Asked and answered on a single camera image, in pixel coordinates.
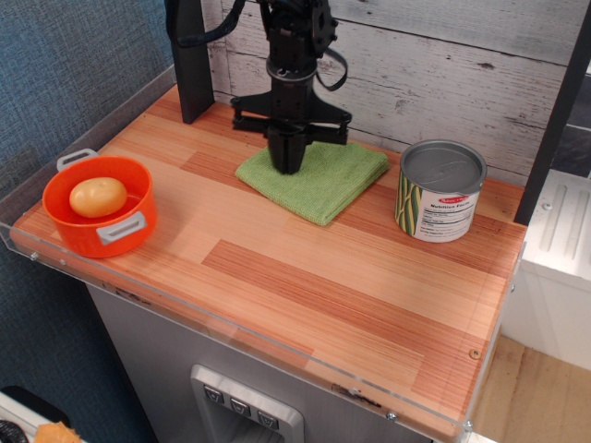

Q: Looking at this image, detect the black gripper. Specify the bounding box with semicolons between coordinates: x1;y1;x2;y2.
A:
231;79;352;174

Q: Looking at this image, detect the green cloth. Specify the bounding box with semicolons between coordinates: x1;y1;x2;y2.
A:
235;142;390;226

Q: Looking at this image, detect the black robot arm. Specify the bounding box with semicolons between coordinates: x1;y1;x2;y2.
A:
231;1;352;174

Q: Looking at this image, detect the toy corn can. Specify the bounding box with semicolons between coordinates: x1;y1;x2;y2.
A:
394;139;488;243

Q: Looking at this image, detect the orange toy pot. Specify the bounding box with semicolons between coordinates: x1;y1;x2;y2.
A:
42;149;158;258

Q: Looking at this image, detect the clear acrylic table guard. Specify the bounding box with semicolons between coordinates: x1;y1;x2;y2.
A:
1;217;523;442

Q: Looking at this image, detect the yellow toy potato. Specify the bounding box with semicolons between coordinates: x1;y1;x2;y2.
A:
69;177;127;218

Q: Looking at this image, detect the grey toy fridge cabinet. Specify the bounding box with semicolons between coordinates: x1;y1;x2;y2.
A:
89;286;428;442

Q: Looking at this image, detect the silver dispenser panel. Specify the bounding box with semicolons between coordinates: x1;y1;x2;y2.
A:
190;365;305;442

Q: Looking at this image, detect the white toy sink unit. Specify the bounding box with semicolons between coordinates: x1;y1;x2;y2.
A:
501;170;590;370

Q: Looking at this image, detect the orange object bottom left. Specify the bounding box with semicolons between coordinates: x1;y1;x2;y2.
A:
33;422;82;443

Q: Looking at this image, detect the black braided cable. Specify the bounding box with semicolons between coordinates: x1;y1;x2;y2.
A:
173;0;348;92

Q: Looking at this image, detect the dark grey vertical post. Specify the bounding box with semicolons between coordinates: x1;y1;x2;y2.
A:
164;1;214;124

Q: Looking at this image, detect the dark right vertical post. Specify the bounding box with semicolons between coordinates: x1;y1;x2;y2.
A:
513;2;590;226

